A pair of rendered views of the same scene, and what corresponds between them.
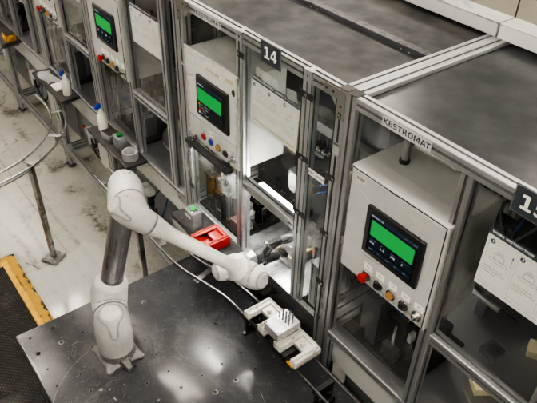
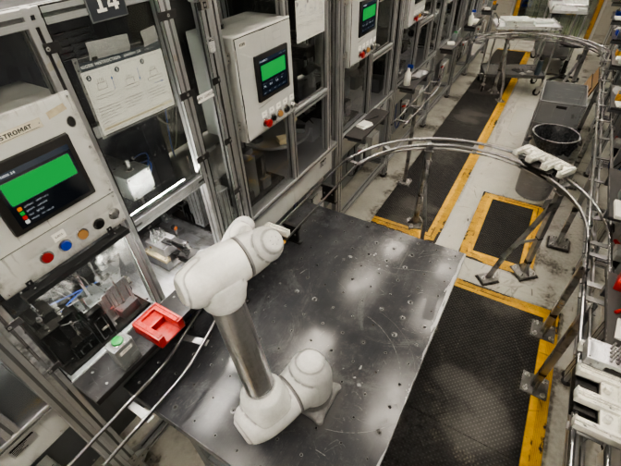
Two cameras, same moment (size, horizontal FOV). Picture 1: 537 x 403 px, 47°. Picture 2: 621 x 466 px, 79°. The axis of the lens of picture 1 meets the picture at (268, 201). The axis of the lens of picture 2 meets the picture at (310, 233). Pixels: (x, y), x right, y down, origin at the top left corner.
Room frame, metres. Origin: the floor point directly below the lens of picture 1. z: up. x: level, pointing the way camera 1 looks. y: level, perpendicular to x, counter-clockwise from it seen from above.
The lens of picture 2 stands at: (2.00, 1.37, 2.20)
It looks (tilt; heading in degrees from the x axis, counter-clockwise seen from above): 41 degrees down; 251
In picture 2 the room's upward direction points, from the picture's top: 3 degrees counter-clockwise
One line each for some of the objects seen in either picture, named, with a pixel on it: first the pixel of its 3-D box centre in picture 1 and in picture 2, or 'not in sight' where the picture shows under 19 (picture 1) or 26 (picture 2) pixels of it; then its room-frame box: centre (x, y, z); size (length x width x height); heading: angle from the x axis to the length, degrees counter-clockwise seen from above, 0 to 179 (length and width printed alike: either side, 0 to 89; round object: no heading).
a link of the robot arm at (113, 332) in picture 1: (113, 327); (309, 375); (1.79, 0.67, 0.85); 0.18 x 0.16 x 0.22; 19
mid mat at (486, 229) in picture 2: not in sight; (504, 228); (-0.39, -0.39, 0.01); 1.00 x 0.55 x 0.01; 38
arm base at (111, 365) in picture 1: (119, 352); (314, 387); (1.76, 0.65, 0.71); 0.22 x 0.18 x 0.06; 38
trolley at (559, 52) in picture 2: not in sight; (558, 34); (-3.98, -3.41, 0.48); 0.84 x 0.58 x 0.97; 46
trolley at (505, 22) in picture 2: not in sight; (517, 53); (-2.73, -2.94, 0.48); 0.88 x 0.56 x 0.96; 146
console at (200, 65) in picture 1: (232, 101); (14, 186); (2.50, 0.18, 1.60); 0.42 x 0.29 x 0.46; 38
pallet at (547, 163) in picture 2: not in sight; (541, 164); (-0.17, -0.15, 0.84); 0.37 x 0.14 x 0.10; 96
